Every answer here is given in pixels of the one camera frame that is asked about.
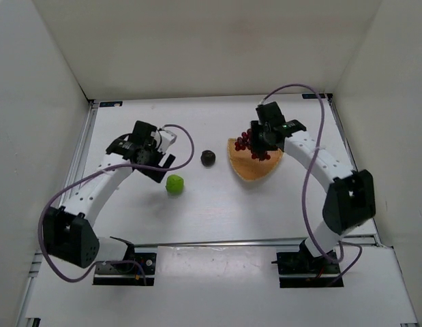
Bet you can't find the red fake grape bunch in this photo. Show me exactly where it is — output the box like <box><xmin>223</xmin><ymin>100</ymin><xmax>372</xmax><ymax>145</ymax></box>
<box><xmin>235</xmin><ymin>129</ymin><xmax>271</xmax><ymax>161</ymax></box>

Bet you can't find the green fake apple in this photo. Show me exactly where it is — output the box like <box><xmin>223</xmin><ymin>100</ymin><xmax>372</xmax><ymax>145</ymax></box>
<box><xmin>166</xmin><ymin>174</ymin><xmax>184</xmax><ymax>196</ymax></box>

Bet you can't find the dark purple fake plum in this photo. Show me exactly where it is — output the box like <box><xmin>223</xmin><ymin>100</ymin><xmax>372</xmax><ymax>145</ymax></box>
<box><xmin>200</xmin><ymin>150</ymin><xmax>216</xmax><ymax>168</ymax></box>

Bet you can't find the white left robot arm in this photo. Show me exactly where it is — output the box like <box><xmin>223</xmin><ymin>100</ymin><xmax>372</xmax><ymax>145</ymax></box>
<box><xmin>42</xmin><ymin>121</ymin><xmax>177</xmax><ymax>268</ymax></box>

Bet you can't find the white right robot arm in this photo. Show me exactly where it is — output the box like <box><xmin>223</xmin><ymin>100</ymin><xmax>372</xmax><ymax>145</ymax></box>
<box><xmin>250</xmin><ymin>102</ymin><xmax>376</xmax><ymax>262</ymax></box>

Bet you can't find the woven triangular fruit basket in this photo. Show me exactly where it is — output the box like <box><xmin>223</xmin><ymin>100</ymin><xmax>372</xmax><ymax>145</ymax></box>
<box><xmin>227</xmin><ymin>138</ymin><xmax>284</xmax><ymax>182</ymax></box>

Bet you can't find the blue right corner label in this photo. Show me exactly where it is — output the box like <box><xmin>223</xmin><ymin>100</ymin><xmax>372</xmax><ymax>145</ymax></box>
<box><xmin>301</xmin><ymin>93</ymin><xmax>327</xmax><ymax>99</ymax></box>

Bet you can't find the blue corner label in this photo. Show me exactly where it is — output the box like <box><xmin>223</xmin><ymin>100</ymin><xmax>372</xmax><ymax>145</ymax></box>
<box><xmin>301</xmin><ymin>93</ymin><xmax>327</xmax><ymax>99</ymax></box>
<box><xmin>99</xmin><ymin>101</ymin><xmax>123</xmax><ymax>108</ymax></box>

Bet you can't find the blue left corner label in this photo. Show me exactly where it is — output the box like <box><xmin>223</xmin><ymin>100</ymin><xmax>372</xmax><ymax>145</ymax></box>
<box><xmin>99</xmin><ymin>101</ymin><xmax>123</xmax><ymax>108</ymax></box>

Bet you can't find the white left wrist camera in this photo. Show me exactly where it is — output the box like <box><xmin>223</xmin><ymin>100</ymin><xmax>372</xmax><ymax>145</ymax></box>
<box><xmin>154</xmin><ymin>128</ymin><xmax>177</xmax><ymax>153</ymax></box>

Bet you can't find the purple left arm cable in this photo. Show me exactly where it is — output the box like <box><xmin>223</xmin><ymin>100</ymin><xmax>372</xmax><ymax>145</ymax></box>
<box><xmin>38</xmin><ymin>123</ymin><xmax>195</xmax><ymax>283</ymax></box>

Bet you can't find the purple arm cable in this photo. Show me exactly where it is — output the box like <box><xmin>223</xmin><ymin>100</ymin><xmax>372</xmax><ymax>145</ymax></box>
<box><xmin>38</xmin><ymin>123</ymin><xmax>195</xmax><ymax>283</ymax></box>
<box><xmin>258</xmin><ymin>83</ymin><xmax>363</xmax><ymax>287</ymax></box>

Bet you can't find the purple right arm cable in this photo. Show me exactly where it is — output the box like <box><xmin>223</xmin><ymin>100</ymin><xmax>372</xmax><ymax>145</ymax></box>
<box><xmin>258</xmin><ymin>83</ymin><xmax>363</xmax><ymax>287</ymax></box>

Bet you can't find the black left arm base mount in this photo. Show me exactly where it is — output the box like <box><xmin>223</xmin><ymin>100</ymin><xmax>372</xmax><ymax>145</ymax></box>
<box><xmin>93</xmin><ymin>249</ymin><xmax>157</xmax><ymax>287</ymax></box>

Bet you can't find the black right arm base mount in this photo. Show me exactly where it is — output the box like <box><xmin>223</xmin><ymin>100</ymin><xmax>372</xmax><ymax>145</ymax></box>
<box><xmin>272</xmin><ymin>252</ymin><xmax>344</xmax><ymax>289</ymax></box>

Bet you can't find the aluminium front rail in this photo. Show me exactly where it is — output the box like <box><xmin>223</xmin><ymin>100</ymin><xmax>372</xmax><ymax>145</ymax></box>
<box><xmin>134</xmin><ymin>234</ymin><xmax>380</xmax><ymax>248</ymax></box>

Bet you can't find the aluminium left side rail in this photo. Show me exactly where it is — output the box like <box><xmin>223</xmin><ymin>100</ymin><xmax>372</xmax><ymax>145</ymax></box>
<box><xmin>15</xmin><ymin>99</ymin><xmax>98</xmax><ymax>326</ymax></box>

